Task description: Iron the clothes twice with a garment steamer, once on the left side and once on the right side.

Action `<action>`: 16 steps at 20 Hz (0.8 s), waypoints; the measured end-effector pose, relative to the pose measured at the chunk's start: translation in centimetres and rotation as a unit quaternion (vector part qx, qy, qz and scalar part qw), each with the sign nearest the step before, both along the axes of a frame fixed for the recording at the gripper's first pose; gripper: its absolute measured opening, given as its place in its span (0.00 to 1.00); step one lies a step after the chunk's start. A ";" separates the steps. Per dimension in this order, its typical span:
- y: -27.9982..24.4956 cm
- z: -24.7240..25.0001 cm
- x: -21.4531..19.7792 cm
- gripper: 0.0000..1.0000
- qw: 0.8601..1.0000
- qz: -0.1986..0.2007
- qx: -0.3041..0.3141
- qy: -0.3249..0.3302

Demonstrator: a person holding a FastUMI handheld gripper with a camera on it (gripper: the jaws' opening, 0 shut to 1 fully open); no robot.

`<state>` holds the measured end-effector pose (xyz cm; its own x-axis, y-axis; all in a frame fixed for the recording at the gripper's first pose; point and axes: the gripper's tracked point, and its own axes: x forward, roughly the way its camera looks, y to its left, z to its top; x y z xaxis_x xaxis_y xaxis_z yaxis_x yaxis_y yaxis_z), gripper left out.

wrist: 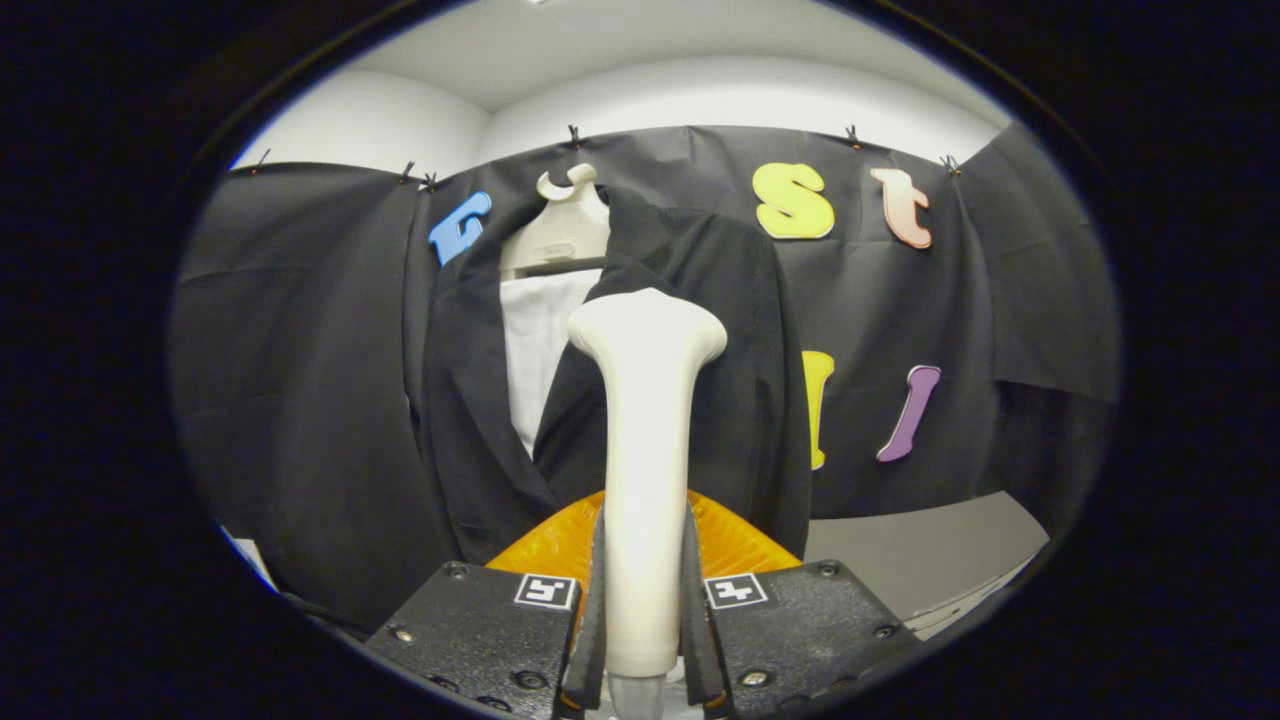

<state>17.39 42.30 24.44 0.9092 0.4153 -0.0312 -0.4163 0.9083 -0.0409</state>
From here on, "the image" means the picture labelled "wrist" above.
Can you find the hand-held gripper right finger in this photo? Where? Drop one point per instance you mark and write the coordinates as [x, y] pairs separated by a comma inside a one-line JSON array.
[[697, 650]]

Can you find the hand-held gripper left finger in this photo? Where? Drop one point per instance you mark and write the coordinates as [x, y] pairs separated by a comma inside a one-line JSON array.
[[592, 650]]

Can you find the white garment steamer head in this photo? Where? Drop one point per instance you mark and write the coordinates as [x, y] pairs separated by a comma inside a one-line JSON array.
[[645, 450]]

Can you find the black suit jacket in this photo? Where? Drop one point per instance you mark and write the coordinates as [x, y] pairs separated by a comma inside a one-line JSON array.
[[740, 400]]

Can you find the white shirt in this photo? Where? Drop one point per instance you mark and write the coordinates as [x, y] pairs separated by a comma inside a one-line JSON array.
[[535, 350]]

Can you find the white plastic clothes hanger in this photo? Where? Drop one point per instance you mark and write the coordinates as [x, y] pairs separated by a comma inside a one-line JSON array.
[[560, 235]]

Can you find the grey cabinet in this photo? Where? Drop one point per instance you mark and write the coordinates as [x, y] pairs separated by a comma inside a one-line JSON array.
[[920, 560]]

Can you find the white paper sheets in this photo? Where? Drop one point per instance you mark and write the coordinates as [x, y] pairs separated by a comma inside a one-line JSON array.
[[252, 560]]

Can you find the black backdrop cloth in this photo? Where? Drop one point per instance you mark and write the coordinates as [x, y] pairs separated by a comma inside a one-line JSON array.
[[300, 350]]

